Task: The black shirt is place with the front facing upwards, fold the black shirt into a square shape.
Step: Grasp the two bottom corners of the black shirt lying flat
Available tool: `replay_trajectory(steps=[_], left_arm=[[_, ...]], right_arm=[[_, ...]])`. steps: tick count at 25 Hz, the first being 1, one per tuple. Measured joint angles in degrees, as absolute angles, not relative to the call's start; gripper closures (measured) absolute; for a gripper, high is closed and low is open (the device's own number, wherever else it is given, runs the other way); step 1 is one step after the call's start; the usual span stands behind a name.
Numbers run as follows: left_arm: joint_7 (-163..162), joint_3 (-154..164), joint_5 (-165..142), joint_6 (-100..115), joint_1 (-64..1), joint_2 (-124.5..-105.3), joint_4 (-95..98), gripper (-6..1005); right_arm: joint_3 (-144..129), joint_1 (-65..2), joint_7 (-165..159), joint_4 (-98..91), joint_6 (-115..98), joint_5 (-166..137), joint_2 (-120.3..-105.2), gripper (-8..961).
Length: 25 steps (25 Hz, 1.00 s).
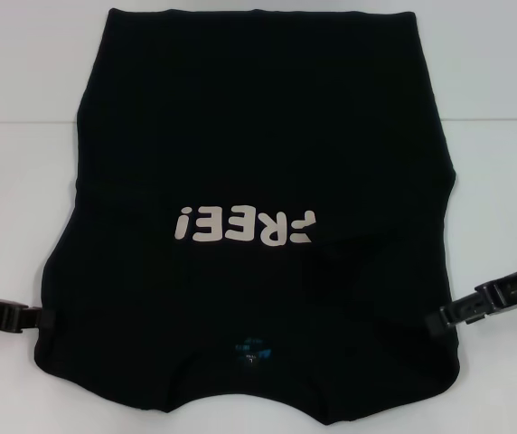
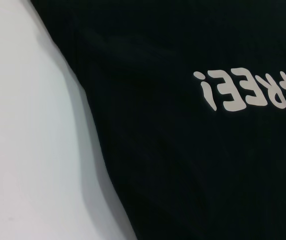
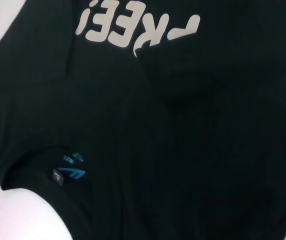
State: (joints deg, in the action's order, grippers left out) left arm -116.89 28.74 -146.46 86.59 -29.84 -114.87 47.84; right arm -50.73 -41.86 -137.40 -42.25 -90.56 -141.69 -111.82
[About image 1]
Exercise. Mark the black t-shirt with FREE print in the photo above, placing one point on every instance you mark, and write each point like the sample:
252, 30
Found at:
258, 135

